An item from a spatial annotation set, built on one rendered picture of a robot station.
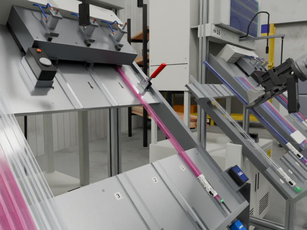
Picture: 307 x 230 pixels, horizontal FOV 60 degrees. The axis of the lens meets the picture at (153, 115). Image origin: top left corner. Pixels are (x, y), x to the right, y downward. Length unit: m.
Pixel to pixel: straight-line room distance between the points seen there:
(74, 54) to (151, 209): 0.43
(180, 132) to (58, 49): 0.41
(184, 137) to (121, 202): 0.35
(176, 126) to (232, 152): 0.30
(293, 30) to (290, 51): 0.54
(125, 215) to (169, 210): 0.11
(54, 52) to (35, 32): 0.06
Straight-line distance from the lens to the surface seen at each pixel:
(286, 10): 8.29
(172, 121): 0.81
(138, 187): 0.56
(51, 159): 1.37
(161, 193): 0.58
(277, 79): 0.95
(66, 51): 0.72
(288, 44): 8.13
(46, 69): 0.61
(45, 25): 0.72
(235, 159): 1.03
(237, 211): 0.70
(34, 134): 4.24
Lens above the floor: 1.03
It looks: 6 degrees down
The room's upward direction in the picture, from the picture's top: straight up
